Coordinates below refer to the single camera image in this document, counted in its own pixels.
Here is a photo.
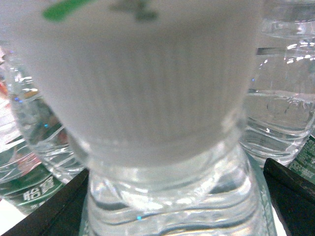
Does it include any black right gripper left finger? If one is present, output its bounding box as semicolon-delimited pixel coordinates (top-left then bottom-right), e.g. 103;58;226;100
7;170;89;236

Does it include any water bottle green label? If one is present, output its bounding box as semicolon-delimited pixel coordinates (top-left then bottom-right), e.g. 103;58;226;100
14;0;269;236

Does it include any water bottle right rear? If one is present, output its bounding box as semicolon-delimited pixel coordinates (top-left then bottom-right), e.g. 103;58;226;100
240;0;315;166

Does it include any water bottle barcode label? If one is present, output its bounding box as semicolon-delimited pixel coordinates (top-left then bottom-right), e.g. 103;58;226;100
0;48;84;215

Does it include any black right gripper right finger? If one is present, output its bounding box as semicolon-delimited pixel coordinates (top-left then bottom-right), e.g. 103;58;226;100
263;158;315;236

